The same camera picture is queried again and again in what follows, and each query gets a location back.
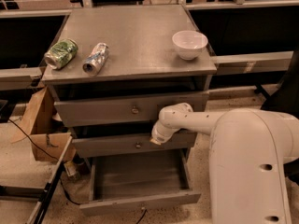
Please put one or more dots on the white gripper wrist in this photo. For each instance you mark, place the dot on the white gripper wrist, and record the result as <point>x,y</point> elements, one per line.
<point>159,134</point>

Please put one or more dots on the grey drawer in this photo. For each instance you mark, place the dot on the grey drawer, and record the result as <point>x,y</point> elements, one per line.
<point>124,138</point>
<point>141,181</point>
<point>122,109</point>

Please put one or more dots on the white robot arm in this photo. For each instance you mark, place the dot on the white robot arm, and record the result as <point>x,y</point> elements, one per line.
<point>247,152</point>

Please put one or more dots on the grey top drawer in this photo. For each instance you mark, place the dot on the grey top drawer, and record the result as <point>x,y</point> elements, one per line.
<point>122,109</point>

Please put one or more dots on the grey bottom drawer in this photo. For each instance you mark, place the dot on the grey bottom drawer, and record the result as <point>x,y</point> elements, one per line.
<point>141,181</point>

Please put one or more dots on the grey wooden drawer cabinet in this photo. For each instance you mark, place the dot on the grey wooden drawer cabinet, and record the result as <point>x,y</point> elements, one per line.
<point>141,59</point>

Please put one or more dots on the small bottle on floor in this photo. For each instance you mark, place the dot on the small bottle on floor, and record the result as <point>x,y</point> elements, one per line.
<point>71,170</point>

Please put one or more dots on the silver blue soda can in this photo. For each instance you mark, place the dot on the silver blue soda can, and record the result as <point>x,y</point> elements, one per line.
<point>96,60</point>

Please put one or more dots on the white ceramic bowl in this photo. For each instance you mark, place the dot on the white ceramic bowl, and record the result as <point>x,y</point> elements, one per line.
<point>189,44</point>

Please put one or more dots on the brown cardboard box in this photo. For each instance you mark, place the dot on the brown cardboard box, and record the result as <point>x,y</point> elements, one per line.
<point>40,128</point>

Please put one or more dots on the green crushed soda can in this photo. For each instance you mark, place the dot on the green crushed soda can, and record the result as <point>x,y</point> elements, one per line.
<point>61,53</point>

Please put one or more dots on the black office chair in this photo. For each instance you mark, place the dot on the black office chair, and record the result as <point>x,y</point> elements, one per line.
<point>286,84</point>

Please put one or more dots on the grey metal floor rail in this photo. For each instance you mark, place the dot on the grey metal floor rail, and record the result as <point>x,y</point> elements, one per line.
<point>42,196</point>

